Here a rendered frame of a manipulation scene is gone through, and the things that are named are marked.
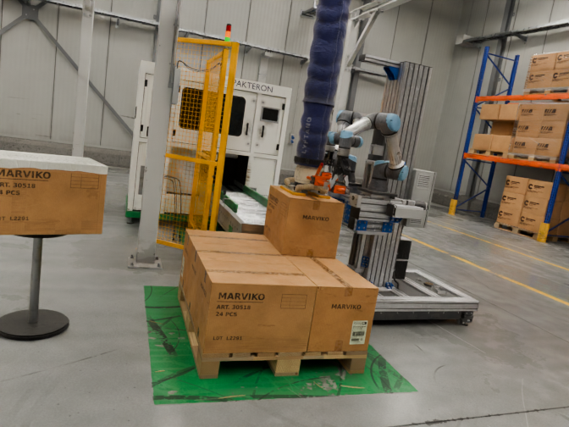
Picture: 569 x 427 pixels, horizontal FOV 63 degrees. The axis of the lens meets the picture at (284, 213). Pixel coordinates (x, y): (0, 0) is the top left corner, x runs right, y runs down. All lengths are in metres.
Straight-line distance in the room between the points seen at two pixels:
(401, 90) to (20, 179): 2.66
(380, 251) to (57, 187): 2.43
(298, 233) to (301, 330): 0.75
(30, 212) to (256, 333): 1.38
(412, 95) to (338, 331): 1.96
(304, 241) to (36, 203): 1.64
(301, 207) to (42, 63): 9.93
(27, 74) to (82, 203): 9.70
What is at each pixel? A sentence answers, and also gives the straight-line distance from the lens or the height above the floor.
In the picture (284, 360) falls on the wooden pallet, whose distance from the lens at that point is 2.75.
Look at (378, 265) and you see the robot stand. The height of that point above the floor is 0.41.
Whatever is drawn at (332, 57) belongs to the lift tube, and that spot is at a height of 1.92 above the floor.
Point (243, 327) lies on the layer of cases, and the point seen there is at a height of 0.30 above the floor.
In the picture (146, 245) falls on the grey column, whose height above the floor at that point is 0.19.
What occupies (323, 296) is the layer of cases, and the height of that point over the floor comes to 0.49.
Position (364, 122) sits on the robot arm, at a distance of 3.23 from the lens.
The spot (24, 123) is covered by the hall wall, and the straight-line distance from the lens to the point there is 12.44.
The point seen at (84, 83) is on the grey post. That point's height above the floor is 1.61.
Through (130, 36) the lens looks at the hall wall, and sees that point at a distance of 12.44.
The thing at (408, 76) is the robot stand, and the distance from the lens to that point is 3.82.
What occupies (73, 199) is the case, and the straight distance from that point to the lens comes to 2.84.
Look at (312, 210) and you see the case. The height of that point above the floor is 0.87.
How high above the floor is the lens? 1.33
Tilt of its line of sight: 9 degrees down
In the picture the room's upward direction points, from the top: 9 degrees clockwise
